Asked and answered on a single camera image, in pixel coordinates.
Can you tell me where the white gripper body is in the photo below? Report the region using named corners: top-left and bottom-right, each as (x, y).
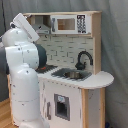
top-left (13, 13), bottom-right (39, 42)

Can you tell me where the white toy microwave door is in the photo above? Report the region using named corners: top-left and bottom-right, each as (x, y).
top-left (50, 14), bottom-right (91, 34)

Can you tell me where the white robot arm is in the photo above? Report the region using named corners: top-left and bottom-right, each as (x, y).
top-left (0, 13), bottom-right (50, 128)

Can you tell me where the wooden toy kitchen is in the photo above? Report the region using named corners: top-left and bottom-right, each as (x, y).
top-left (3, 11), bottom-right (114, 128)

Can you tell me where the grey range hood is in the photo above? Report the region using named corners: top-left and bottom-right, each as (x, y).
top-left (35, 24), bottom-right (50, 34)

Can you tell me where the black toy stovetop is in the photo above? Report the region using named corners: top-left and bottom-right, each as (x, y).
top-left (36, 65), bottom-right (57, 73)

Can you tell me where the black toy faucet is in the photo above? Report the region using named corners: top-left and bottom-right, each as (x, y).
top-left (75, 51), bottom-right (93, 70)

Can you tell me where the grey toy sink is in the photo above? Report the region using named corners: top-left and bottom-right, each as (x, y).
top-left (52, 68), bottom-right (92, 81)

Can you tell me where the white dishwasher door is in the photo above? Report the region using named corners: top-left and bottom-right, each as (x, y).
top-left (45, 82), bottom-right (82, 128)

